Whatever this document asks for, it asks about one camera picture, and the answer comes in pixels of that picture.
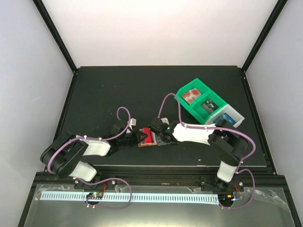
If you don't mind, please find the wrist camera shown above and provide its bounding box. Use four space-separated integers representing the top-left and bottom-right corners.
148 118 169 135
126 118 136 133

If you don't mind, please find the black frame post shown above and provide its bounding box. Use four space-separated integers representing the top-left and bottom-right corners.
241 0 288 73
32 0 77 73

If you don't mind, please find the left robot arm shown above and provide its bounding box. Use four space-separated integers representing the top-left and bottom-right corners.
40 118 148 189

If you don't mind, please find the red card stack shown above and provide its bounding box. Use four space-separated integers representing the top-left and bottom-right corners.
181 88 202 105

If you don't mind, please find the left black frame post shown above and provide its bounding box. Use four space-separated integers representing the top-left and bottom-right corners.
32 0 77 73

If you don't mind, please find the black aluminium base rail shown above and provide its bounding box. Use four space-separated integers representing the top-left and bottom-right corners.
35 165 287 190

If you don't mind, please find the white bin with blue cards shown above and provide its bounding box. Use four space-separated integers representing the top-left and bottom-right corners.
205 104 245 128

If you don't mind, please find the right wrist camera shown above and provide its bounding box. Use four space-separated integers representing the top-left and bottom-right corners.
148 118 169 135

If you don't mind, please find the blue card stack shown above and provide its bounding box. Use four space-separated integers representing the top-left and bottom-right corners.
214 113 237 125

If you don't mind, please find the brown leather card holder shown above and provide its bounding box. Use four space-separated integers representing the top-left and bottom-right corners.
138 127 160 147

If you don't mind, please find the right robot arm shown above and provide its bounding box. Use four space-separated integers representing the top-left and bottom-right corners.
149 118 249 192

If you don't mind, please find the right circuit board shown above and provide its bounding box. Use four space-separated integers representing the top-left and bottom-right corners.
222 194 241 201

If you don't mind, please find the white slotted cable duct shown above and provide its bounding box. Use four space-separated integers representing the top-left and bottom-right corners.
40 191 219 205

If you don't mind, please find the green bin with black cards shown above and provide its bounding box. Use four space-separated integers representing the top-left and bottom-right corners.
189 91 227 124

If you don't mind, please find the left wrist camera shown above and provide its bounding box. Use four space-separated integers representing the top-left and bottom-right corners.
126 118 136 133

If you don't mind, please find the circuit board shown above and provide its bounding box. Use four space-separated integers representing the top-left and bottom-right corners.
222 194 241 201
86 192 104 200

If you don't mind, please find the green bin with red cards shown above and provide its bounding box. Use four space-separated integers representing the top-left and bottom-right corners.
176 78 211 112

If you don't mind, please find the black card stack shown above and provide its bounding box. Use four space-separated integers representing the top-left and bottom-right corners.
201 99 219 114

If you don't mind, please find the left circuit board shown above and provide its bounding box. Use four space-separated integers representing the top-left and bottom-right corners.
86 192 104 200

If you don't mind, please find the right black frame post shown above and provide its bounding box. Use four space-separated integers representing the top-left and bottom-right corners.
241 0 288 73

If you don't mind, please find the red credit card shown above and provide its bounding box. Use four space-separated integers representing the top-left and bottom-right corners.
139 129 147 144
144 127 155 144

